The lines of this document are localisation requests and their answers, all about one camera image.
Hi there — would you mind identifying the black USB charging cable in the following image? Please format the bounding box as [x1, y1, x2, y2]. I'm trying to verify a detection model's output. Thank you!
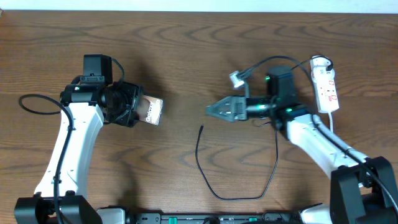
[195, 56, 334, 201]

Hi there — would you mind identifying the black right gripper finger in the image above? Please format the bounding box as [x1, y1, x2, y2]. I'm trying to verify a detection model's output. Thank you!
[205, 107, 234, 122]
[205, 96, 233, 113]

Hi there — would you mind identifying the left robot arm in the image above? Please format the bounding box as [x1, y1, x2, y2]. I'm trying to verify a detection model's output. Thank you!
[14, 77, 143, 223]

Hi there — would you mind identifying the white power strip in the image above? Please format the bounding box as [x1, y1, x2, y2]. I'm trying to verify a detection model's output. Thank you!
[311, 66, 340, 113]

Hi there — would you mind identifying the black camera cable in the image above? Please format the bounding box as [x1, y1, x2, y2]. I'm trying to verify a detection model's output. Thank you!
[239, 55, 398, 215]
[18, 57, 126, 224]

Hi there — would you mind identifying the black right camera cable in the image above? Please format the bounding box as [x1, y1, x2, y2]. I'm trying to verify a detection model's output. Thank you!
[239, 55, 398, 215]

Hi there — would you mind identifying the white USB charger plug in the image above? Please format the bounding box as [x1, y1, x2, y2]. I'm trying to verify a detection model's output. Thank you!
[310, 55, 333, 71]

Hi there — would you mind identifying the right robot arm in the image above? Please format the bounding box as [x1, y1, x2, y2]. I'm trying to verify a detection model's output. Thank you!
[206, 66, 397, 223]

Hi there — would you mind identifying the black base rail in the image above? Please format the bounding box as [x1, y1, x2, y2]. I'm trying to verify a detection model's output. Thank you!
[96, 205, 330, 224]

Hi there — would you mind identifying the black left camera cable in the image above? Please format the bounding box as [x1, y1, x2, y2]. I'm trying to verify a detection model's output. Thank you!
[18, 57, 126, 224]

